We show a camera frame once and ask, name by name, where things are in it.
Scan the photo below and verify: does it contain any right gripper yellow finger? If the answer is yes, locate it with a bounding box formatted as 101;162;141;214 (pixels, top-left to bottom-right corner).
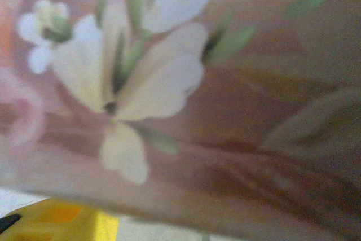
0;198;120;241

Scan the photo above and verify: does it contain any floral printed pink box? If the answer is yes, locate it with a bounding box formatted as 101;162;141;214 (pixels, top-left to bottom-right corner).
0;0;361;241

